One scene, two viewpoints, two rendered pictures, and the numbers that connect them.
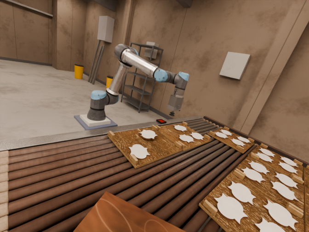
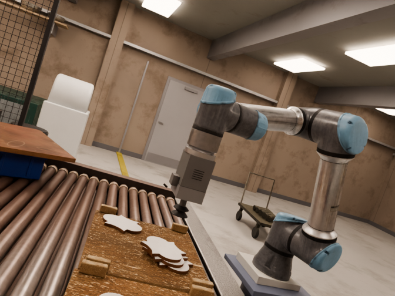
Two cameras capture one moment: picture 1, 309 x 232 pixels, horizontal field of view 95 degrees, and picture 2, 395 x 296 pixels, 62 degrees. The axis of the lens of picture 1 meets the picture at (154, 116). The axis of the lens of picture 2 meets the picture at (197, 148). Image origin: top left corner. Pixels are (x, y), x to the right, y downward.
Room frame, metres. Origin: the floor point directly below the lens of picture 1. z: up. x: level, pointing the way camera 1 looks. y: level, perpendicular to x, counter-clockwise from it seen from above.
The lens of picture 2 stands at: (1.45, -0.78, 1.35)
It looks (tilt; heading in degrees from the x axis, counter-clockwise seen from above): 4 degrees down; 123
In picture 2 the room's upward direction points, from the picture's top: 19 degrees clockwise
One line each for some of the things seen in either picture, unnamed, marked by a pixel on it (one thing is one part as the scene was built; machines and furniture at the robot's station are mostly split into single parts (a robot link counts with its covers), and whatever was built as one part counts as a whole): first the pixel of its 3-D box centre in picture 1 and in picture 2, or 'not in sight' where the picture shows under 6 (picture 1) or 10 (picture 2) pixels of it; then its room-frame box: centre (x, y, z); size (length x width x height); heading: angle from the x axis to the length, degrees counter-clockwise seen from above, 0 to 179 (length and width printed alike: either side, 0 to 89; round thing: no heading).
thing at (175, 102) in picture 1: (176, 102); (188, 171); (1.02, -0.13, 1.23); 0.10 x 0.09 x 0.16; 48
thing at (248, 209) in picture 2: not in sight; (265, 207); (-0.26, 4.28, 0.41); 1.04 x 0.62 x 0.82; 140
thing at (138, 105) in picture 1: (139, 78); not in sight; (4.40, 0.73, 0.93); 0.96 x 0.41 x 1.86; 52
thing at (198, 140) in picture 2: (178, 91); (203, 141); (1.03, -0.12, 1.30); 0.08 x 0.08 x 0.05
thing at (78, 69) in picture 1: (78, 71); not in sight; (6.39, 3.82, 0.29); 0.37 x 0.37 x 0.58
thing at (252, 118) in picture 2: (168, 77); (240, 121); (1.05, -0.02, 1.38); 0.11 x 0.11 x 0.08; 69
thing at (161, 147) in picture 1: (145, 142); (145, 248); (0.87, 0.01, 0.93); 0.41 x 0.35 x 0.02; 137
